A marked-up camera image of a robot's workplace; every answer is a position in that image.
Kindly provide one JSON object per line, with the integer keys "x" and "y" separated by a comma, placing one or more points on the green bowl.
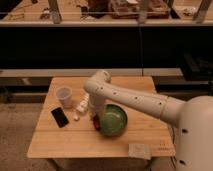
{"x": 113, "y": 121}

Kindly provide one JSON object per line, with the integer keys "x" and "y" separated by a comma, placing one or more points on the red pepper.
{"x": 96, "y": 123}

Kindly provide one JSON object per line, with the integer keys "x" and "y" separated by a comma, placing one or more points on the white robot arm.
{"x": 192, "y": 118}

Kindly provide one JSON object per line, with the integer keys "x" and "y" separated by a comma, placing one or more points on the white cylindrical bottle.
{"x": 82, "y": 107}

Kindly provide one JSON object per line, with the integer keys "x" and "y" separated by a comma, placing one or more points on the clear plastic cup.
{"x": 64, "y": 95}

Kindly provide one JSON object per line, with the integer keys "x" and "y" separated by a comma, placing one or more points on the black smartphone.
{"x": 60, "y": 117}

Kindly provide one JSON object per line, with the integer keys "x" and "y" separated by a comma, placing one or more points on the wooden table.
{"x": 80, "y": 140}

